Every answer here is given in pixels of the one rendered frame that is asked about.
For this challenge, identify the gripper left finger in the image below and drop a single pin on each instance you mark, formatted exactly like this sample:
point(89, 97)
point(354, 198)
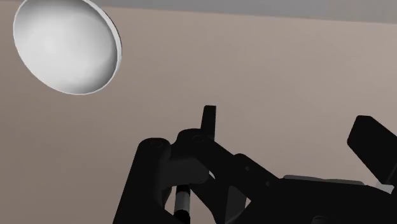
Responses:
point(183, 155)

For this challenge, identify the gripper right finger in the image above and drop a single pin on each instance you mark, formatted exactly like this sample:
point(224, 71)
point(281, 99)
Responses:
point(373, 145)

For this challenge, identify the white bowl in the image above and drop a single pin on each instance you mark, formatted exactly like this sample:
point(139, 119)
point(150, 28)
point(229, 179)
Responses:
point(63, 46)

